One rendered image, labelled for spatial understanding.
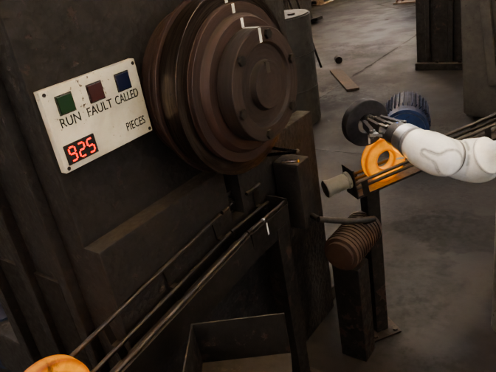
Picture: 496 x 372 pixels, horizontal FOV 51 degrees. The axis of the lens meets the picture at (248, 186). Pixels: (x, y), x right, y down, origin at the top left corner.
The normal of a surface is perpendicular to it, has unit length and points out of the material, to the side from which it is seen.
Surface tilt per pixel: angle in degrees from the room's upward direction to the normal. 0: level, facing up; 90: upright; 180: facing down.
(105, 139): 90
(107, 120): 90
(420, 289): 0
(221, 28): 35
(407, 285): 0
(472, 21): 90
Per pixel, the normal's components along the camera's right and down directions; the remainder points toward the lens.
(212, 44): -0.10, -0.29
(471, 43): -0.76, 0.39
